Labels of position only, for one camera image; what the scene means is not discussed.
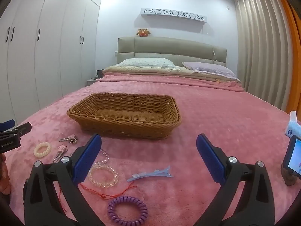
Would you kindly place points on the orange curtain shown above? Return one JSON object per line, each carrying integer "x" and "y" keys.
{"x": 294, "y": 40}

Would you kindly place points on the smartphone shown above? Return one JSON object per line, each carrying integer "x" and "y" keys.
{"x": 294, "y": 155}

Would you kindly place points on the brown plush toy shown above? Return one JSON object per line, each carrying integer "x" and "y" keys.
{"x": 143, "y": 33}

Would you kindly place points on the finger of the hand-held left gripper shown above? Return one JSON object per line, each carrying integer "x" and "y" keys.
{"x": 23, "y": 129}
{"x": 8, "y": 124}

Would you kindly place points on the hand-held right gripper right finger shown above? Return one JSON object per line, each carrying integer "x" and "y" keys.
{"x": 210, "y": 160}

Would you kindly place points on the white cutout wall shelf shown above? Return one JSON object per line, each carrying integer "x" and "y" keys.
{"x": 174, "y": 14}

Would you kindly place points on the black device on nightstand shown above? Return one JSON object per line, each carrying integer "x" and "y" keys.
{"x": 100, "y": 73}

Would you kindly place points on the pink fleece blanket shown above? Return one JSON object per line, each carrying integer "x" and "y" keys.
{"x": 211, "y": 113}

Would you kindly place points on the grey nightstand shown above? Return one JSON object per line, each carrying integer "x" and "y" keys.
{"x": 90, "y": 82}

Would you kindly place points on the brown woven basket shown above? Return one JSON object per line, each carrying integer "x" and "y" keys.
{"x": 122, "y": 120}

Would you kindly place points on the silver star hair clips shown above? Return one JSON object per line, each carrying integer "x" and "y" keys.
{"x": 70, "y": 138}
{"x": 62, "y": 148}

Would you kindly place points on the blue white tissue pack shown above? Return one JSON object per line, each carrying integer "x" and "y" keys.
{"x": 292, "y": 127}

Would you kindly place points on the person's left hand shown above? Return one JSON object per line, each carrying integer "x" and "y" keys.
{"x": 4, "y": 176}

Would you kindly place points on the beige quilt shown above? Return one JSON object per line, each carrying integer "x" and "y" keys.
{"x": 164, "y": 73}

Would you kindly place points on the grey padded headboard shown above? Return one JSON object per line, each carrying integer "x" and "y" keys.
{"x": 171, "y": 48}

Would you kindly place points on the white floral pillow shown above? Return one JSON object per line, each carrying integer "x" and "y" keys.
{"x": 145, "y": 62}

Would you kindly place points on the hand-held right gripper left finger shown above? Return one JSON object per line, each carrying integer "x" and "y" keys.
{"x": 87, "y": 157}

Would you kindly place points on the beige curtain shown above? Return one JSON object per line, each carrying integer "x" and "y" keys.
{"x": 258, "y": 51}

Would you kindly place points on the light blue hair clip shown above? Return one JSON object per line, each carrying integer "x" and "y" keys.
{"x": 150, "y": 173}

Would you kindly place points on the white wardrobe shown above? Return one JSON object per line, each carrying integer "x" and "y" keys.
{"x": 54, "y": 51}

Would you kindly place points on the lilac pillow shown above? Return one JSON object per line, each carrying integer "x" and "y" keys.
{"x": 209, "y": 69}

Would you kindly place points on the brown phone stand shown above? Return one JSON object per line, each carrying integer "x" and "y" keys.
{"x": 288, "y": 177}

